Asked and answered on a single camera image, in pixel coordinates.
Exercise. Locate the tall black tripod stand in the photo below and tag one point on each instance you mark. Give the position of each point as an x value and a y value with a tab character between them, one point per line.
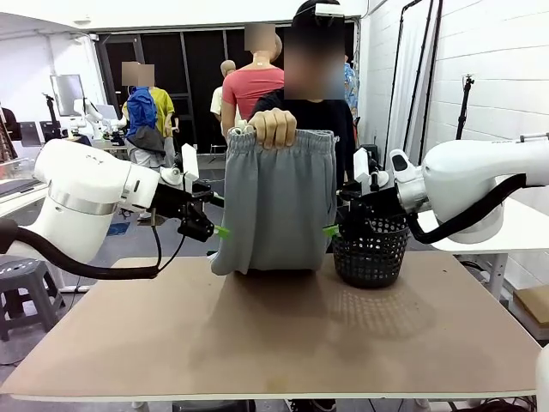
464	111

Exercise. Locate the small white side table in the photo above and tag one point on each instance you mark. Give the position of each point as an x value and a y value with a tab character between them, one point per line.
17	206

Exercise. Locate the mannequin with red top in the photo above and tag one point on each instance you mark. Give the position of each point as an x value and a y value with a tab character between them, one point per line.
244	86

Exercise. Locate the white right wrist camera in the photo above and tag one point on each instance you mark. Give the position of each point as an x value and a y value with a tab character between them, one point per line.
361	165

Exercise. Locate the black cap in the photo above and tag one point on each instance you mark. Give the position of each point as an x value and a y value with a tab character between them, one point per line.
306	7

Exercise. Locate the grey standing board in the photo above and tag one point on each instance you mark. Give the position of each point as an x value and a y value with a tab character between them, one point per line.
66	94

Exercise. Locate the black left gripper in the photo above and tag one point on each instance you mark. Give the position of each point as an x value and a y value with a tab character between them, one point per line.
176	199

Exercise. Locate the mannequin torso with dark jeans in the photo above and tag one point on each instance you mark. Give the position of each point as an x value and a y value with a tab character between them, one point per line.
83	140

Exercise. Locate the black white sneaker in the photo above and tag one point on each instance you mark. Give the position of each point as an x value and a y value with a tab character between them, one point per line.
298	405
325	405

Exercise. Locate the white backdrop cloth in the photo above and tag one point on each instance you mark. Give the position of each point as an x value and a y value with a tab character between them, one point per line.
405	86

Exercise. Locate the blue flat sheet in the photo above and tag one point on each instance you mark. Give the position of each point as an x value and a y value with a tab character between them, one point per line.
118	228

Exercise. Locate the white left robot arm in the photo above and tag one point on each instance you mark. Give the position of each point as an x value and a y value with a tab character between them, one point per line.
81	180

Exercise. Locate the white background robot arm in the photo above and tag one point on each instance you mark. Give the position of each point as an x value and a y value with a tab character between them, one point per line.
92	112

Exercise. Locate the black tablet screen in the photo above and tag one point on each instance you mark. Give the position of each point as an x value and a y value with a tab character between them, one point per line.
29	134

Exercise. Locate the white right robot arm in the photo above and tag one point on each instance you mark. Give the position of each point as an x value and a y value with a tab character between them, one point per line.
463	180

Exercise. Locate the white head-mounted camera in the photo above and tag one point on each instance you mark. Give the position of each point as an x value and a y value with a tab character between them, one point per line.
330	9

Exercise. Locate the mannequin with floral blue shirt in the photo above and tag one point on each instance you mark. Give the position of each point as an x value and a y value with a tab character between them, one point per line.
352	86

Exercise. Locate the mannequin with yellow shirt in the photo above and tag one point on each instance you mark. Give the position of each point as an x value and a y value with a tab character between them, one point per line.
166	107

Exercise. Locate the person in black t-shirt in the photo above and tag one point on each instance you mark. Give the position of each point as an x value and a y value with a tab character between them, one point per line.
330	116

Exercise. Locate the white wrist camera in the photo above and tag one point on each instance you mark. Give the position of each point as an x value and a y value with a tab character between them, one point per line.
189	161
361	165

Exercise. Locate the black table base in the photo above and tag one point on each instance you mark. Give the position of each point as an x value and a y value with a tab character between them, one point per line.
214	405

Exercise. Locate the person's right hand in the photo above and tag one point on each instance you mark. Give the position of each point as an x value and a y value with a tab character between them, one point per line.
274	126

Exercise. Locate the mannequin with cream shirt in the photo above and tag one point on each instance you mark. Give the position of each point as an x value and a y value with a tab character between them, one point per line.
216	103

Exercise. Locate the grey training pants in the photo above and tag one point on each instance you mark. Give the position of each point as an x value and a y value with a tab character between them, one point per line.
274	206

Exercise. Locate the black tripod with camera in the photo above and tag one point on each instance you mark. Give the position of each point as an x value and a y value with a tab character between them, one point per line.
51	113

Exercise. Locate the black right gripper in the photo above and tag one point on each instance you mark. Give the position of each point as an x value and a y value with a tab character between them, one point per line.
373	199

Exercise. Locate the black backdrop stand frame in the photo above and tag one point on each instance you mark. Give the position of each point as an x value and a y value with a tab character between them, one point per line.
424	86

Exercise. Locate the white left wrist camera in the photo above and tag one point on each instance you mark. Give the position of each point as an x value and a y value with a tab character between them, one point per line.
189	161

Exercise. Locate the black perforated plastic basket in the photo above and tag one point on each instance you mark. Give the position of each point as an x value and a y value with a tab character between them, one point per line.
369	262

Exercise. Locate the grey plastic stool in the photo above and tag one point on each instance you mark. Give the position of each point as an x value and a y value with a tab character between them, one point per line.
17	274

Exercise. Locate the brown cardboard box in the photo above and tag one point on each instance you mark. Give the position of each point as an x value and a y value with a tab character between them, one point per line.
534	304

